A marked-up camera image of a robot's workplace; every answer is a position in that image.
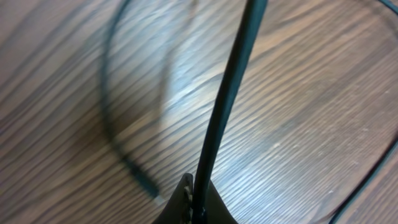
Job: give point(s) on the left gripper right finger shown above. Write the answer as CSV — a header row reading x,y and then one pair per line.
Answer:
x,y
215,211

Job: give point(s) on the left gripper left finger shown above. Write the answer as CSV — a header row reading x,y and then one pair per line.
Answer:
x,y
178,208

